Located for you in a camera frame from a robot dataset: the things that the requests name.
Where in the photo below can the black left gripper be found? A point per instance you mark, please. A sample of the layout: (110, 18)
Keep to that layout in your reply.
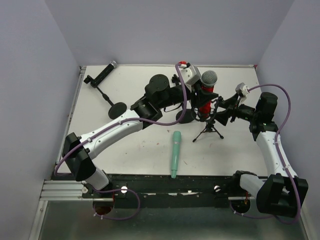
(195, 94)

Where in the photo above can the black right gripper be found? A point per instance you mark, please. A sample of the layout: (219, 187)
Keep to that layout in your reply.
(232, 111)

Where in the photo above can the black tripod shock-mount stand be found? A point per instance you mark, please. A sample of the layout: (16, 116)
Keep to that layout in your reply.
(210, 121)

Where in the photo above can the red glitter microphone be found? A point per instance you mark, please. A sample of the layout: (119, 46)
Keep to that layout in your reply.
(208, 81)

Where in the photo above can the black round-base stand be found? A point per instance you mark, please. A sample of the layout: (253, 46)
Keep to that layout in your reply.
(188, 116)
(116, 109)

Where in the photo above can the teal microphone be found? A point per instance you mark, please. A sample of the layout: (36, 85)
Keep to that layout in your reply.
(175, 155)

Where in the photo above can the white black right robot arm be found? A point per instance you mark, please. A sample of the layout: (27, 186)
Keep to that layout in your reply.
(283, 192)

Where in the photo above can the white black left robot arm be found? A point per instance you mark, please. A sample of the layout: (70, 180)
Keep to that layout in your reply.
(79, 151)

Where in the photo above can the black glitter microphone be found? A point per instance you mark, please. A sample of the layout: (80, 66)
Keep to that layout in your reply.
(105, 72)

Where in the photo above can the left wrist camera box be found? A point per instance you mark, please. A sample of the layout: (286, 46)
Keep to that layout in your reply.
(190, 72)

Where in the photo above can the black front mounting rail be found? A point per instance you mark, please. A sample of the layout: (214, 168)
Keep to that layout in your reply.
(130, 191)

